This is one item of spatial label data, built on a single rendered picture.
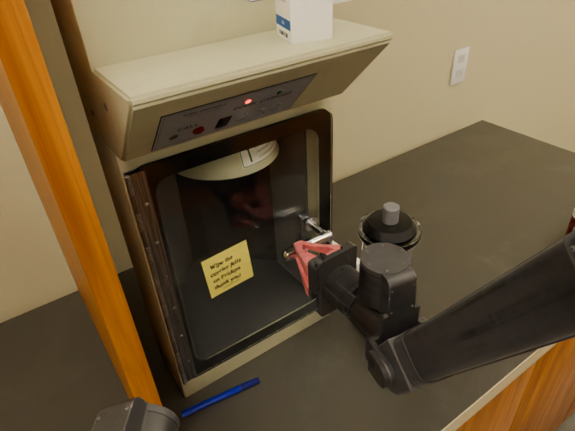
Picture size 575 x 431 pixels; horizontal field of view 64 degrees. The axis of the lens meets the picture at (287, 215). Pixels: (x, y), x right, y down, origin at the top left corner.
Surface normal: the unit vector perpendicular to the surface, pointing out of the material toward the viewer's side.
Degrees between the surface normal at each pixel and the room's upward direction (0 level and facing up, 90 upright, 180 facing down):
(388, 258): 0
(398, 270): 0
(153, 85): 0
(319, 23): 90
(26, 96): 90
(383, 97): 90
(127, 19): 90
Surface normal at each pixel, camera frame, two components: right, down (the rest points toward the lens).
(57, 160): 0.57, 0.45
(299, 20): 0.34, 0.52
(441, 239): -0.05, -0.82
